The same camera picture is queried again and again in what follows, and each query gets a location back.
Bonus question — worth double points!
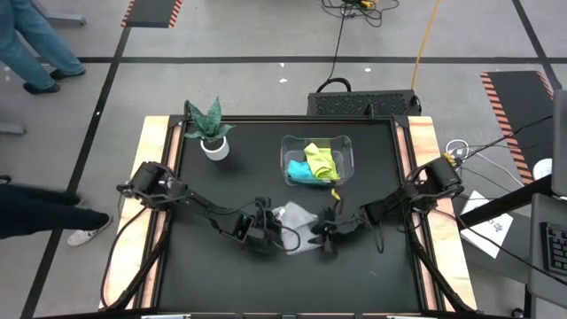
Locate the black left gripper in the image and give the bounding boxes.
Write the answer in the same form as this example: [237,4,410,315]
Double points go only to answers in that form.
[238,197,285,255]

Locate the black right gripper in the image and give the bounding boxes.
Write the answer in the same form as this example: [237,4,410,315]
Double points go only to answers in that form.
[307,206,363,257]

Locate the grey microfiber towel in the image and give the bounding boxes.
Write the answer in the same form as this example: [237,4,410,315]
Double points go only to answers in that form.
[270,201,324,256]

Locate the teal microfiber towel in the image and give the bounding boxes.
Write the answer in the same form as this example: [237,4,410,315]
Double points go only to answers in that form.
[286,159,325,185]

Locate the yellow-green microfiber towel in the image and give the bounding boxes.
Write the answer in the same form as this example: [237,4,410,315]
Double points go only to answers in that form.
[303,142,341,183]

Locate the clear plastic bin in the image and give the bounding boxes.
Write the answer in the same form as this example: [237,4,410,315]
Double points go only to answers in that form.
[279,134,354,188]

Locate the white plant pot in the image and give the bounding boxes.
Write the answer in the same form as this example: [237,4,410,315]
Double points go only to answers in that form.
[200,135,231,161]

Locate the green snake plant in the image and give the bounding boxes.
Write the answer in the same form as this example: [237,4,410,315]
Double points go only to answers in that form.
[183,96,237,144]

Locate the black perforated computer case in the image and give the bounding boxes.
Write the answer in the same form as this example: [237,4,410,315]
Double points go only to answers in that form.
[307,89,423,118]

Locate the white paper sheet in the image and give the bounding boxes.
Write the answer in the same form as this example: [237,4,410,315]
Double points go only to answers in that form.
[459,190,515,261]

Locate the black diagonal bar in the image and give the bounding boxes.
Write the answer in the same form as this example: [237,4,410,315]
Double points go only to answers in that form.
[455,175,555,230]

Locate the hazard-striped black mat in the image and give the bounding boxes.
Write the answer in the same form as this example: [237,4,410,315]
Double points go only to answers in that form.
[121,0,183,29]
[480,70,555,186]

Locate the person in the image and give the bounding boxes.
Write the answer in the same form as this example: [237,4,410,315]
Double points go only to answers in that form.
[0,0,88,96]
[0,175,113,248]

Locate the grey desk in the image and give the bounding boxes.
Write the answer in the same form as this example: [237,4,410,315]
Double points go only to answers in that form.
[526,192,567,307]

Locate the white cup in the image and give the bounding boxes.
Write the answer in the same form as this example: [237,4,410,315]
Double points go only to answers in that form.
[532,158,555,182]

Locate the black keyboard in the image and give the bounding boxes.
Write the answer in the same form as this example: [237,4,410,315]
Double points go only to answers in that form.
[540,221,567,276]

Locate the grey monitor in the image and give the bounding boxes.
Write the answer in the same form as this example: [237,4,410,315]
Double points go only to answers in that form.
[552,88,567,198]

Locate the grey desk foot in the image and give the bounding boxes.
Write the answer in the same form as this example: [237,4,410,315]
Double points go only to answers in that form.
[0,123,28,136]
[33,0,88,26]

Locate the coiled white cable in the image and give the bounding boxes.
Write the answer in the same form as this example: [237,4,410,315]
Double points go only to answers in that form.
[445,138,526,187]

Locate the black hanging cable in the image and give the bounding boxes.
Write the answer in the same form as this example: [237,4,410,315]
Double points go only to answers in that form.
[315,0,353,94]

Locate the yellow hanging cord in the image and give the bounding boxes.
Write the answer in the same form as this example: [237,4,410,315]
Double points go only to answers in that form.
[410,0,441,91]

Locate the tangled black cables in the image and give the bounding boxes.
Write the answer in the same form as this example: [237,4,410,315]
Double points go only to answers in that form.
[322,0,400,28]

